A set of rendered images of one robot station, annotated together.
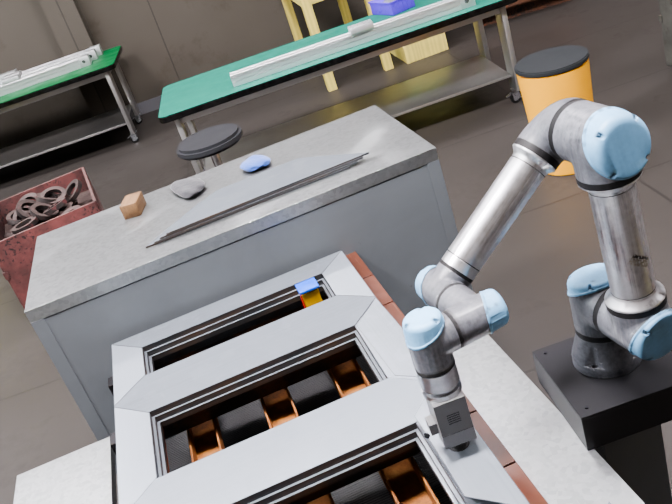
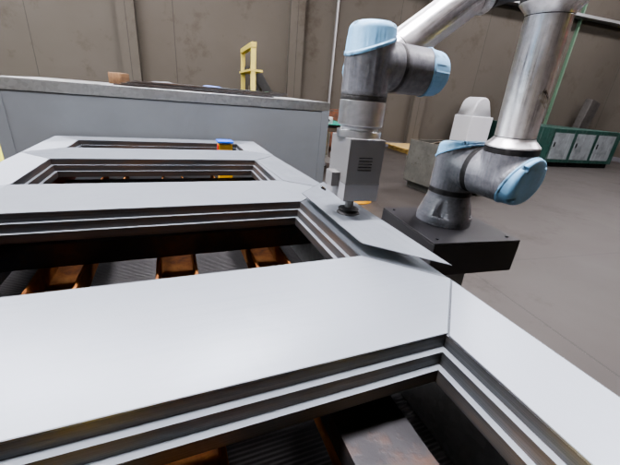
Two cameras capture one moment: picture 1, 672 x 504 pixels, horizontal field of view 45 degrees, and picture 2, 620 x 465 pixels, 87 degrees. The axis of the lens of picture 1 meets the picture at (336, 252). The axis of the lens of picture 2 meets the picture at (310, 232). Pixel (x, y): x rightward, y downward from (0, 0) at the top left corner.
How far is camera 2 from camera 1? 1.12 m
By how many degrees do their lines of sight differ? 15
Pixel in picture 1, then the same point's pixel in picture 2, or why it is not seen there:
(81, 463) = not seen: outside the picture
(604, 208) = (544, 27)
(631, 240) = (550, 72)
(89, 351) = (34, 136)
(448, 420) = (359, 164)
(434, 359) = (375, 73)
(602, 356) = (450, 208)
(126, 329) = (73, 131)
